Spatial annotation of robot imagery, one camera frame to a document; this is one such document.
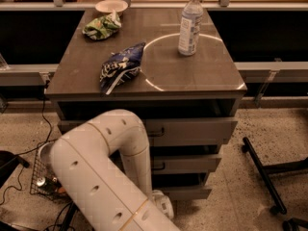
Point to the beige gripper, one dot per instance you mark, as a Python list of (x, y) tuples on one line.
[(163, 204)]

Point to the green chip bag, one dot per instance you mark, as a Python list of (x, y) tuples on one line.
[(103, 27)]

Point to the wire basket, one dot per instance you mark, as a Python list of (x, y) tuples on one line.
[(43, 170)]

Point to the black chair base leg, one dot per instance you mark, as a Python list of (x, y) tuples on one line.
[(265, 171)]

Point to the soda can in basket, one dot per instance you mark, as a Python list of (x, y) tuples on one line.
[(44, 183)]

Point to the blue chip bag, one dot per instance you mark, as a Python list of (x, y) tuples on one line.
[(121, 67)]

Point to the clear plastic water bottle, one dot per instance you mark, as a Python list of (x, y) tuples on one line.
[(190, 27)]

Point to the clear plastic cup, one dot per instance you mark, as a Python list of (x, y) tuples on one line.
[(44, 153)]

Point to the white bowl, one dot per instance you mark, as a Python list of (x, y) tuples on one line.
[(109, 6)]

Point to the black stand leg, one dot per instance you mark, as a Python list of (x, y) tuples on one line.
[(68, 217)]

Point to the grey three-drawer cabinet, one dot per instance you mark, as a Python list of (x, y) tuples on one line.
[(204, 85)]

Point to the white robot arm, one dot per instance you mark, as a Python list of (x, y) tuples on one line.
[(104, 166)]

